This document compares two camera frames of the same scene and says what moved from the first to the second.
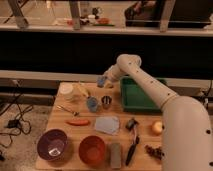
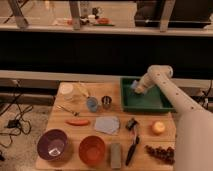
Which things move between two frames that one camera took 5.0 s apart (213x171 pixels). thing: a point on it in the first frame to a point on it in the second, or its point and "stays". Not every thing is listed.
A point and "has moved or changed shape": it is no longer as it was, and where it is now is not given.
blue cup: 92,103 stays
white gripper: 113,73 to 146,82
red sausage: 77,122 stays
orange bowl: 92,150 stays
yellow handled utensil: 85,92 stays
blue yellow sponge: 103,82 has moved or changed shape
